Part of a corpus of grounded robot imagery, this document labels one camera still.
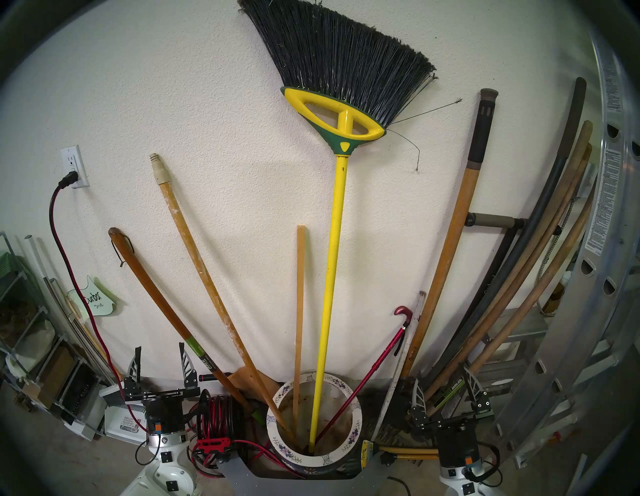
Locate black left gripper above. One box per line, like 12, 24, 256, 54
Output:
123, 342, 200, 436

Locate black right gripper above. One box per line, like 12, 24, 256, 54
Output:
409, 366, 496, 471

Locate yellow broom black bristles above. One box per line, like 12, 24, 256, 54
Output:
237, 0, 463, 455

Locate white floral ceramic pot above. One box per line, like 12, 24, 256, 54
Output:
266, 371, 364, 476

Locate white plastic box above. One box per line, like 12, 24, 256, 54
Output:
99, 382, 151, 446

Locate grey flat wooden stake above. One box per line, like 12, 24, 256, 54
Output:
370, 291, 427, 443

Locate red walking cane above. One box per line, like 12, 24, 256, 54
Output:
315, 306, 414, 443

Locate brown wooden board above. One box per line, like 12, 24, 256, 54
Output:
229, 366, 281, 407

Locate grey metal rod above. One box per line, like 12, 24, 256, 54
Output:
42, 276, 121, 388

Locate mint green name sign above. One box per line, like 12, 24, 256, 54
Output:
68, 275, 116, 317

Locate grey metal step stool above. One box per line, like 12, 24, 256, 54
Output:
470, 307, 551, 396

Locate paint-spattered wooden pole threaded tip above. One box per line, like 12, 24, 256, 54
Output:
149, 153, 296, 437

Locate brown bottle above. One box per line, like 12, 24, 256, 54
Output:
542, 282, 571, 317

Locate aluminium ladder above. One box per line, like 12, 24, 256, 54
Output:
492, 27, 640, 468

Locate thin flat wooden stick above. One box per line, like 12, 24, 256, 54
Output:
292, 225, 307, 437

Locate long bare wooden pole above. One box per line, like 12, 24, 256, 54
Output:
467, 181, 598, 373
425, 144, 593, 418

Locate black tool olive grip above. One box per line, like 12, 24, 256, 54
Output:
440, 212, 527, 361

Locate yellow handled garden tool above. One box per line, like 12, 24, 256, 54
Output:
360, 439, 441, 469

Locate red black cord reel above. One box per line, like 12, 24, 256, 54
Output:
187, 389, 253, 480

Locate dark brown handle green band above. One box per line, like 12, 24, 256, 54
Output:
108, 227, 266, 426

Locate grey wire shelf rack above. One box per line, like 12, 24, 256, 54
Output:
0, 231, 106, 436

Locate wooden handle black grip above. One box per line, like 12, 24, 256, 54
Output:
400, 88, 499, 378

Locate red black power cord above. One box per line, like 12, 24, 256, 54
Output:
48, 171, 151, 435

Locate white wall outlet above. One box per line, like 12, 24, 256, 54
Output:
60, 145, 90, 189

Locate bundle of leaning handles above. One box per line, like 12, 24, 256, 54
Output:
424, 120, 594, 403

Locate bundle of long tool handles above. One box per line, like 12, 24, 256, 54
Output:
425, 77, 587, 388

